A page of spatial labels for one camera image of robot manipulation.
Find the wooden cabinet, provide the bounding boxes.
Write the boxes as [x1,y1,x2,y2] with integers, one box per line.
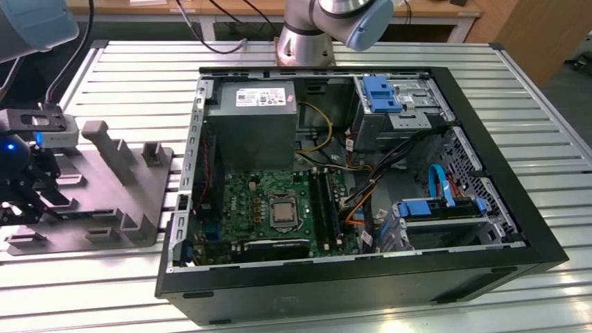
[494,0,592,89]

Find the blue disk carrier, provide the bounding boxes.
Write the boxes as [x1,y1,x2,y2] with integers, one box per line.
[398,196,488,220]

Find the wooden desk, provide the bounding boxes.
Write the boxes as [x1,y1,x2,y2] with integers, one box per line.
[68,0,486,43]

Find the black graphics card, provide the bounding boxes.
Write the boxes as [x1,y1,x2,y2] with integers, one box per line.
[231,238,312,264]

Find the green motherboard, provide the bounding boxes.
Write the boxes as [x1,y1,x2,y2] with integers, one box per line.
[194,168,371,264]

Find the CPU socket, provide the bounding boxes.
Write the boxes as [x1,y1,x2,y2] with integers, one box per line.
[266,194,306,234]

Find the metal drive cage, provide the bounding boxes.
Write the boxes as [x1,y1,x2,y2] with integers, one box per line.
[354,74,459,153]

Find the black RAM slot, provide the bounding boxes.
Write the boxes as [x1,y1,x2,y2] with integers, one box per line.
[308,166,332,251]

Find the black camera cable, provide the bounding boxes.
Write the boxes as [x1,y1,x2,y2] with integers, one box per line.
[44,0,98,112]

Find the black open PC case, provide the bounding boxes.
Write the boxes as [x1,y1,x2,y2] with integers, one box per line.
[155,65,570,327]

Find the metal disk bay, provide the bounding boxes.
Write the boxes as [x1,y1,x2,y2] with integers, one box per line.
[376,197,518,253]

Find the yellow wire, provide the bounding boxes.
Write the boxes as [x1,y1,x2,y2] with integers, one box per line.
[295,100,335,153]

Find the silver CPU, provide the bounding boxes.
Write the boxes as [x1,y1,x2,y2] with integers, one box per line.
[271,202,298,223]

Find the black cable bundle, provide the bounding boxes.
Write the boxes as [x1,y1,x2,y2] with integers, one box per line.
[342,126,452,209]

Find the grey power supply unit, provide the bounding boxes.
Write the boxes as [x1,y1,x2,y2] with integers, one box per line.
[206,80,300,173]

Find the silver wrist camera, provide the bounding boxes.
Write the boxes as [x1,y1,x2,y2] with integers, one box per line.
[35,112,79,147]

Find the blue flat data cable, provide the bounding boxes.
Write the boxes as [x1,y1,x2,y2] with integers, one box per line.
[428,163,458,208]

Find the blue plastic drive bracket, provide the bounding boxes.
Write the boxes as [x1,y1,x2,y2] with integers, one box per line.
[363,75,403,114]

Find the grey parts rack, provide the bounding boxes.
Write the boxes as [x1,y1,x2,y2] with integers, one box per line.
[7,119,176,257]

